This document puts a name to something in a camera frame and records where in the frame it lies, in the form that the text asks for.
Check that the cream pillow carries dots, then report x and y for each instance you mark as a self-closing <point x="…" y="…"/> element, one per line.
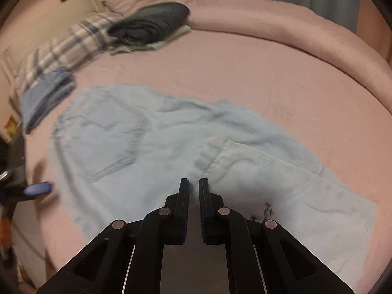
<point x="82" y="6"/>

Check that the folded blue cloth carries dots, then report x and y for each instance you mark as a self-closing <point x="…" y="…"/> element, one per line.
<point x="46" y="98"/>

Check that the folded dark blue jeans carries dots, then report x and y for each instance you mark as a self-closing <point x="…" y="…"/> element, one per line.
<point x="153" y="21"/>

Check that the pink duvet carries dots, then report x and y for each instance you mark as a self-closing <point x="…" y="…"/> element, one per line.
<point x="275" y="27"/>

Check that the grey plaid pillow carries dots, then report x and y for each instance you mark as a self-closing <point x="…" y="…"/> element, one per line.
<point x="70" y="46"/>

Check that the light blue strawberry pants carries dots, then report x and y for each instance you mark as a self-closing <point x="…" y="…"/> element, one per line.
<point x="153" y="147"/>

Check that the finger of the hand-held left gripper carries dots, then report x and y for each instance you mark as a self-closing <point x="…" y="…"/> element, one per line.
<point x="38" y="188"/>

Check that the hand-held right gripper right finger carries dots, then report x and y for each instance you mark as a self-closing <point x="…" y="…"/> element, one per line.
<point x="206" y="220"/>

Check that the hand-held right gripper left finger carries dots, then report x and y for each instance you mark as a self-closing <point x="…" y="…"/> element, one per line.
<point x="180" y="220"/>

